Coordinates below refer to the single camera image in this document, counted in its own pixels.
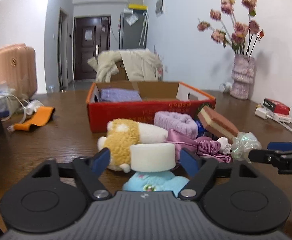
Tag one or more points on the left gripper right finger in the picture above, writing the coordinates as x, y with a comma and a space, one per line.
201, 173

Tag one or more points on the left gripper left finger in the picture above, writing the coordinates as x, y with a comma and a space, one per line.
87, 172

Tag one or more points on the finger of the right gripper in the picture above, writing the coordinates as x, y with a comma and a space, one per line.
280, 146

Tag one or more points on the pink satin scrunchie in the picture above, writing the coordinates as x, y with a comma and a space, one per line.
202, 146

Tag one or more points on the white tissue ball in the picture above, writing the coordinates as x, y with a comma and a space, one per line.
225, 146

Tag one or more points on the blue plush toy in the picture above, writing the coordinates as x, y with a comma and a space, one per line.
156, 181

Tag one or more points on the white cylindrical sponge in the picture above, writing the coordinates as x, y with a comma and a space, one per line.
152, 157

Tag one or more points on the brown layered sponge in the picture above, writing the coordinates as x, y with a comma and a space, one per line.
217, 124

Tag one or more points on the yellow white plush toy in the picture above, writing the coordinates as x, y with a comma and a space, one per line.
123, 133

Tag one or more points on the lilac fluffy headband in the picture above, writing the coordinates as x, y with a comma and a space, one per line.
182, 123

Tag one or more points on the purple knitted pouch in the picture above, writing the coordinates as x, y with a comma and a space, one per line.
119, 95

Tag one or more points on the red white small box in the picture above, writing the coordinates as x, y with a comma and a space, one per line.
278, 111

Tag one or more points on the blue tissue packet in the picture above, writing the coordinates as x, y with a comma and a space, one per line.
202, 132

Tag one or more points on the white charger adapter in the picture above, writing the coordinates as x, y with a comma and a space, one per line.
263, 113

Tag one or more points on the red cardboard box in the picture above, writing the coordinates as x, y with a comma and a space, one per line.
156, 96

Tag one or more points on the small white jar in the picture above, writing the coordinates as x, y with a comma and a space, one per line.
225, 87

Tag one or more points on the pink textured vase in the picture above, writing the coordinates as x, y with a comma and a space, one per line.
242, 75

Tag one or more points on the wooden chair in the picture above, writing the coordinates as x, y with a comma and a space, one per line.
121, 75

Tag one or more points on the dried pink roses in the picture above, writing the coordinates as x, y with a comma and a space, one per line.
241, 37

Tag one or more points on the beige coat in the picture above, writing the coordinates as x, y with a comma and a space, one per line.
140, 64

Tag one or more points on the pink hard-shell suitcase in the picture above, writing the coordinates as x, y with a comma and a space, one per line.
18, 69

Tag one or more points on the dark brown entrance door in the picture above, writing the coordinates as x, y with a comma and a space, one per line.
91, 36

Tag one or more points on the grey refrigerator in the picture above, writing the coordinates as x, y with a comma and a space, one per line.
133, 28

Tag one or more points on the yellow box on fridge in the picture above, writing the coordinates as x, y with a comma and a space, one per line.
137, 7

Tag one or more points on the wall picture frame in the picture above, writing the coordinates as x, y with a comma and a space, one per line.
159, 8

